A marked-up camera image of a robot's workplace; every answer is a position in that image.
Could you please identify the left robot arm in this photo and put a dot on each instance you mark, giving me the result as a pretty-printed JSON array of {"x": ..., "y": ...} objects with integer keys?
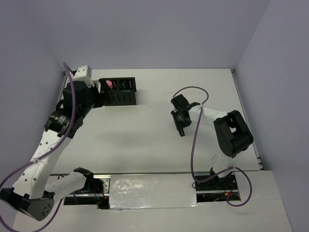
[{"x": 31, "y": 194}]

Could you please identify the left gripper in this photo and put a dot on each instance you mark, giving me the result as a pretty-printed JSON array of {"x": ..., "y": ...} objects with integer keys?
[{"x": 107, "y": 97}]

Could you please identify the pink cap glue tube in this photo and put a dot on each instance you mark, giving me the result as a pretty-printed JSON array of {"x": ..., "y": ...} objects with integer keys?
[{"x": 109, "y": 83}]

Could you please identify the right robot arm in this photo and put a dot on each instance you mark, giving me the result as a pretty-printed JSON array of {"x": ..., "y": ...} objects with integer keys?
[{"x": 232, "y": 133}]

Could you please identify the silver foil cover plate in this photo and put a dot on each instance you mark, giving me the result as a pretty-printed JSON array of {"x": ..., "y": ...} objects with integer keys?
[{"x": 152, "y": 191}]

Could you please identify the black slotted container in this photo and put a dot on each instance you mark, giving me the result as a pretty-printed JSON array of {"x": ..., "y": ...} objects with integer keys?
[{"x": 124, "y": 98}]

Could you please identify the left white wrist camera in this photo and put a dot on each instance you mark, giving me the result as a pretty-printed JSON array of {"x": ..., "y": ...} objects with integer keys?
[{"x": 84, "y": 74}]

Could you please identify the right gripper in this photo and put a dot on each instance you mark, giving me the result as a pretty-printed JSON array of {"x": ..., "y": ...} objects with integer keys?
[{"x": 179, "y": 125}]

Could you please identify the metal table rail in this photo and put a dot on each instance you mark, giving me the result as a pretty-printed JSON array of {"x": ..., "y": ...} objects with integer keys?
[{"x": 109, "y": 174}]

